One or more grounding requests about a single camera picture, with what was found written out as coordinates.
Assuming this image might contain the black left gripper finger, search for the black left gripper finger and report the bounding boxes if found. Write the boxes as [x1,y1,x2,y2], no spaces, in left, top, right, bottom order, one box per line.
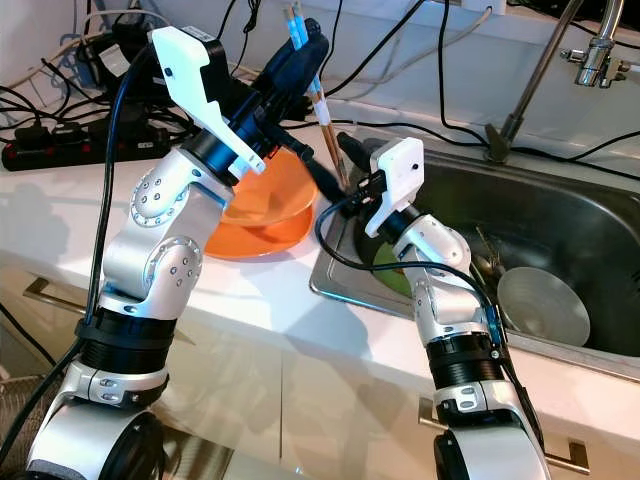
[290,18,331,86]
[253,42,311,106]

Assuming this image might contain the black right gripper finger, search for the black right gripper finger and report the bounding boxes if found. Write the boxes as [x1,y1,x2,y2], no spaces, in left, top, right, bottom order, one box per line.
[335,130,376,176]
[300,158,353,201]

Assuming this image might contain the orange bowl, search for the orange bowl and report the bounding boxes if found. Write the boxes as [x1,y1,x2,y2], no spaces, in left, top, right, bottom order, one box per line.
[222,148,319,229]

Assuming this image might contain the orange plate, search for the orange plate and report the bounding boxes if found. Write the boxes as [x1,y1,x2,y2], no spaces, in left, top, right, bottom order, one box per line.
[205,205,314,261]

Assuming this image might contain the beige kitchen cabinet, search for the beige kitchen cabinet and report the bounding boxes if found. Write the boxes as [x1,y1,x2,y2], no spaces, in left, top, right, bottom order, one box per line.
[0,240,640,480]

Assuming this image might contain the green plate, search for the green plate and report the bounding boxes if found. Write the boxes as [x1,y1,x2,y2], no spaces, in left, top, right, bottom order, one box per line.
[370,235,416,299]

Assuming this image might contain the black power adapter box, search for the black power adapter box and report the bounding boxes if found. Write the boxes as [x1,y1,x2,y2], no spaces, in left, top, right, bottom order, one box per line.
[85,25,161,101]

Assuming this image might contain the stainless steel sink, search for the stainless steel sink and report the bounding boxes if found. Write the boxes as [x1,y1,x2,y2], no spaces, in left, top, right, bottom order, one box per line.
[310,140,640,386]

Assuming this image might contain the dark metal pole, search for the dark metal pole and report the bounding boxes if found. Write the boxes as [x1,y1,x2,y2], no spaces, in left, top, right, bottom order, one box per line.
[483,0,586,163]

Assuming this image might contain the black power strip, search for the black power strip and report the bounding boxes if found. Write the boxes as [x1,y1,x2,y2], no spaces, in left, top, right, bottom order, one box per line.
[2,125,161,173]

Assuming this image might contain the white bowl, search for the white bowl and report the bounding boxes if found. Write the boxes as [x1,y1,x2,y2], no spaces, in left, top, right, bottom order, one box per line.
[497,266,591,349]

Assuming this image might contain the chrome faucet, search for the chrome faucet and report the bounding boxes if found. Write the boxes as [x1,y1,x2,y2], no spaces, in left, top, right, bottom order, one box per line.
[565,0,640,89]

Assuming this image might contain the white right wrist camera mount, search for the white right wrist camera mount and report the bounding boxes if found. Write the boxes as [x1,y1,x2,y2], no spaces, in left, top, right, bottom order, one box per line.
[363,137,426,238]

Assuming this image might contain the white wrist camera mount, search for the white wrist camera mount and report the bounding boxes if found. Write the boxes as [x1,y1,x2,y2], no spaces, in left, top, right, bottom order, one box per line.
[363,137,426,238]
[150,25,256,181]

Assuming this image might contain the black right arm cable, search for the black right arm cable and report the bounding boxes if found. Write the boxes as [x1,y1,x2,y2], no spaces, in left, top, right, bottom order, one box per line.
[315,195,551,471]

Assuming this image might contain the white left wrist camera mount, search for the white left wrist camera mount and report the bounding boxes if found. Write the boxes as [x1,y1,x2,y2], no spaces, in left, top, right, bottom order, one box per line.
[150,25,256,181]

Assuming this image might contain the grey cable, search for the grey cable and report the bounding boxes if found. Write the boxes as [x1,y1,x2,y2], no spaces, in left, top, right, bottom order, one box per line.
[345,5,501,96]

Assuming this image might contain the white cable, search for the white cable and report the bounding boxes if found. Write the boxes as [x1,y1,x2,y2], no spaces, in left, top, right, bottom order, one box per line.
[60,12,161,76]

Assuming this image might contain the wire fan guard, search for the wire fan guard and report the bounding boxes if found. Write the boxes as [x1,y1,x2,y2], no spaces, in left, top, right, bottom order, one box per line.
[0,375,51,480]

